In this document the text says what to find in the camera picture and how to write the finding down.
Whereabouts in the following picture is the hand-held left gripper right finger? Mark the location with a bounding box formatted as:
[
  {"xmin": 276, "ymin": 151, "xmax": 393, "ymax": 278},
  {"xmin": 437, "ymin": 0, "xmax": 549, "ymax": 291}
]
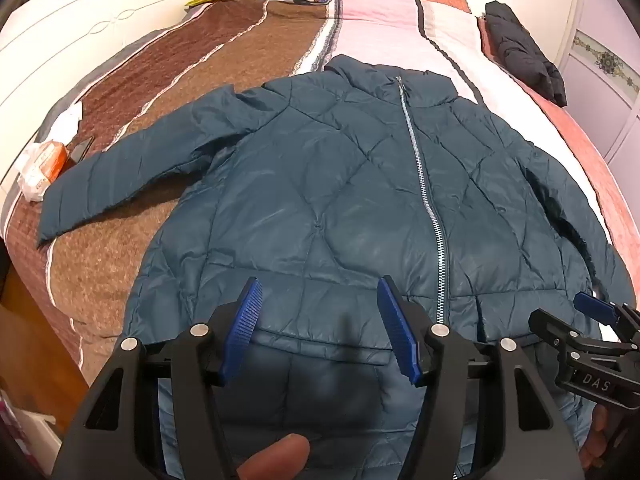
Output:
[{"xmin": 376, "ymin": 276, "xmax": 586, "ymax": 480}]

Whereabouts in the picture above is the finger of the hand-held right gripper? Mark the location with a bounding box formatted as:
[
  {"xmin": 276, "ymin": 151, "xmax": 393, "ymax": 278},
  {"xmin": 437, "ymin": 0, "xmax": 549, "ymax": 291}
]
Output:
[
  {"xmin": 573, "ymin": 291, "xmax": 640, "ymax": 330},
  {"xmin": 529, "ymin": 308, "xmax": 601, "ymax": 361}
]

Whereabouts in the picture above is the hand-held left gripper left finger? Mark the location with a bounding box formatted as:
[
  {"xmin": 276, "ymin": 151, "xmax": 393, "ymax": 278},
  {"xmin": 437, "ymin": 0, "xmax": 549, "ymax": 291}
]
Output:
[{"xmin": 52, "ymin": 277, "xmax": 264, "ymax": 480}]

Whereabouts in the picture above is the teal quilted jacket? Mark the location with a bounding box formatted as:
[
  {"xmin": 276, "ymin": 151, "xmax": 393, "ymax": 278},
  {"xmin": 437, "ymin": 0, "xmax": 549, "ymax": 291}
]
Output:
[{"xmin": 37, "ymin": 55, "xmax": 636, "ymax": 480}]

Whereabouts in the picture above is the person's right hand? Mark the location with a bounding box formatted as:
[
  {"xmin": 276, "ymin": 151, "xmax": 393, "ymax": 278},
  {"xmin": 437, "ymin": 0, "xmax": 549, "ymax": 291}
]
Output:
[{"xmin": 580, "ymin": 402, "xmax": 626, "ymax": 468}]

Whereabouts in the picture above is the person's left hand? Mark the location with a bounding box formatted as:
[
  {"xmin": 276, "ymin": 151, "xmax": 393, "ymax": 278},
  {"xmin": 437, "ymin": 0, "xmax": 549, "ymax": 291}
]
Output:
[{"xmin": 236, "ymin": 433, "xmax": 310, "ymax": 480}]

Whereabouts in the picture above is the white wardrobe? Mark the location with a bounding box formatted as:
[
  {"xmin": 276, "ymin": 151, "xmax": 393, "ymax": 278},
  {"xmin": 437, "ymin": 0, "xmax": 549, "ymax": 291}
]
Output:
[{"xmin": 552, "ymin": 0, "xmax": 640, "ymax": 171}]

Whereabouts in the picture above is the black phone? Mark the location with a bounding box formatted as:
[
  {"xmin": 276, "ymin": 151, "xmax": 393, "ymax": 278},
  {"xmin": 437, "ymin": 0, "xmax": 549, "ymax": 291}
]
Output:
[{"xmin": 70, "ymin": 136, "xmax": 95, "ymax": 163}]

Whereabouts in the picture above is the orange tissue packet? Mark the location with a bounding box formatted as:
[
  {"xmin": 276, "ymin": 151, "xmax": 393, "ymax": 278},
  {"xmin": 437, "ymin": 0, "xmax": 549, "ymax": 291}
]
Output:
[{"xmin": 15, "ymin": 140, "xmax": 68, "ymax": 202}]

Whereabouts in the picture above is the pink checkered cloth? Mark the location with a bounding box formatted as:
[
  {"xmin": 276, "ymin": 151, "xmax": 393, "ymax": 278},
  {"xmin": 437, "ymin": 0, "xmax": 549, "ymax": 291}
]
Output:
[{"xmin": 0, "ymin": 390, "xmax": 18, "ymax": 461}]

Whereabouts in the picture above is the black jacket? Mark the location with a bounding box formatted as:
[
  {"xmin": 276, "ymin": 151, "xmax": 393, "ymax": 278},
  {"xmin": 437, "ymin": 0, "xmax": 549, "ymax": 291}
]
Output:
[{"xmin": 484, "ymin": 1, "xmax": 568, "ymax": 107}]

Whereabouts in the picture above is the white tissue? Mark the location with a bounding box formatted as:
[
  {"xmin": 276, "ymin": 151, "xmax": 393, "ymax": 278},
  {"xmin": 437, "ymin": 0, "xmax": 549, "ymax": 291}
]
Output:
[{"xmin": 50, "ymin": 102, "xmax": 83, "ymax": 138}]

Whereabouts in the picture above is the striped blanket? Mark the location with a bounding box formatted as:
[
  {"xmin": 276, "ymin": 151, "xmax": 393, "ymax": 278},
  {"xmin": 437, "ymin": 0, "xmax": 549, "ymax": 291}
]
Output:
[{"xmin": 0, "ymin": 0, "xmax": 640, "ymax": 401}]

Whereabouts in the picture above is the white bed headboard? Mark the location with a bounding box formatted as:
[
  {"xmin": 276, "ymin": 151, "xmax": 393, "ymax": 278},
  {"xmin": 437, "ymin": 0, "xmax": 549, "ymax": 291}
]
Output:
[{"xmin": 0, "ymin": 0, "xmax": 211, "ymax": 181}]

